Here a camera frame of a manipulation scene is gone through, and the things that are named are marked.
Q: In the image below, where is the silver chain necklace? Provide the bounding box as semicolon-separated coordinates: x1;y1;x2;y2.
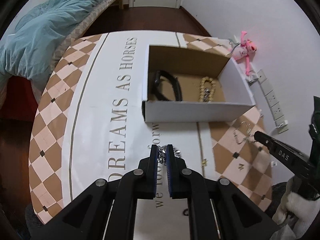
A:
158;144;182;166

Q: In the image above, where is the bed mattress with patterned sheet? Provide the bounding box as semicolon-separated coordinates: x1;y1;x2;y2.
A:
32;0;126;103

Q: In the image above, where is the teal blue duvet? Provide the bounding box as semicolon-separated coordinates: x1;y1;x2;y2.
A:
1;0;103;82

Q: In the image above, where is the checkered printed tablecloth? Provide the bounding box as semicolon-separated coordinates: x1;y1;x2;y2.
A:
29;31;272;237

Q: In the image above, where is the pink panther plush toy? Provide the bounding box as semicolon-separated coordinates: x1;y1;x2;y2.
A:
233;31;257;76

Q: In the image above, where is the white gloved hand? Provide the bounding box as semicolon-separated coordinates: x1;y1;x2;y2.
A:
272;177;319;239

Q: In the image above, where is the thin silver necklace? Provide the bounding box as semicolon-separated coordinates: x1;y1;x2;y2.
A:
233;120;258;145

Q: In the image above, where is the beige bead bracelet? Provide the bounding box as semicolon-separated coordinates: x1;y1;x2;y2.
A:
199;76;217;103

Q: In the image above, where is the white cardboard box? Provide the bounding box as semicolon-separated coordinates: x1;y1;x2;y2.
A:
142;45;255;123

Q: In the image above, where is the white wall power strip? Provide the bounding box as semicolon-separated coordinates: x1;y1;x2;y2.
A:
257;69;289;135

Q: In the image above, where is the black carabiner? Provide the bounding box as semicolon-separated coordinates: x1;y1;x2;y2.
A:
151;70;183;101

